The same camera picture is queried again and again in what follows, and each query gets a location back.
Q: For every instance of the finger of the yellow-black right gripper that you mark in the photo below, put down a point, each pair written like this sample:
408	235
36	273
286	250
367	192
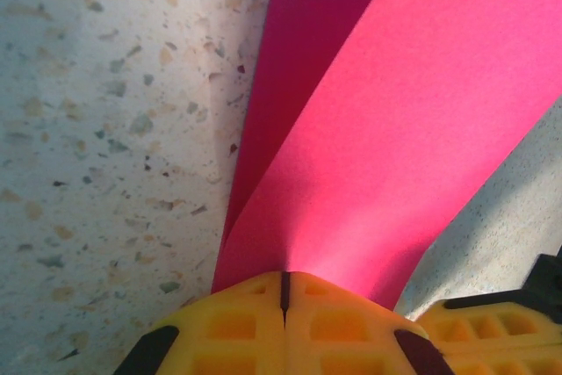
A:
509	362
496	322

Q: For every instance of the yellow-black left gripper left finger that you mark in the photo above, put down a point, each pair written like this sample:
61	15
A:
228	331

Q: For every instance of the pink paper sheet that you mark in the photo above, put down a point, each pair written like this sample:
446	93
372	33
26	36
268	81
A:
395	85

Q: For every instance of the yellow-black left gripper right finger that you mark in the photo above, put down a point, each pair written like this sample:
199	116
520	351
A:
342	340

